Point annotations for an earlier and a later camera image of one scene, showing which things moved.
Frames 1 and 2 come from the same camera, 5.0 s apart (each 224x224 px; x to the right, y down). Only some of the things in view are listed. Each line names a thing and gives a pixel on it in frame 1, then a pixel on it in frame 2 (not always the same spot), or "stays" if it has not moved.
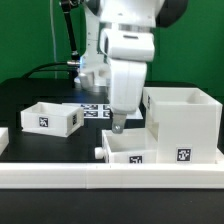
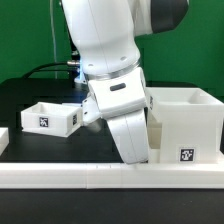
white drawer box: (56, 119) stays
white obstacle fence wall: (111, 175) stays
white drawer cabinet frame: (184, 124) stays
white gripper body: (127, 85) → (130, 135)
